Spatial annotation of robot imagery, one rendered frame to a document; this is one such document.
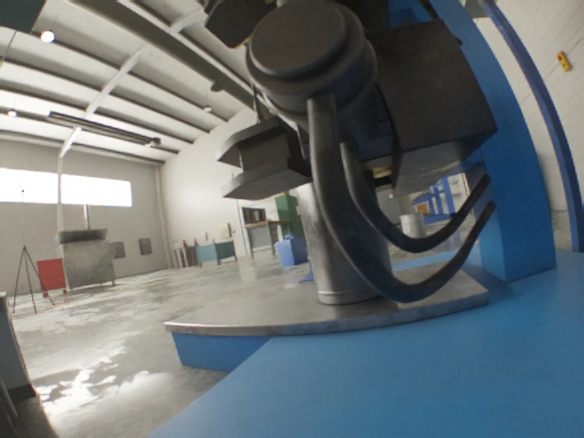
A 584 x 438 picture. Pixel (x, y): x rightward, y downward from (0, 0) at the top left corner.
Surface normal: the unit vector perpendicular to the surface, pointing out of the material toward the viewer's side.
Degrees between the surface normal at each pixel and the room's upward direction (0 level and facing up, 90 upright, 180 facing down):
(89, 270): 90
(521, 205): 90
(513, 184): 90
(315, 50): 90
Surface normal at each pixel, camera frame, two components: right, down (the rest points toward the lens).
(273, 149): -0.37, 0.00
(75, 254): 0.87, -0.22
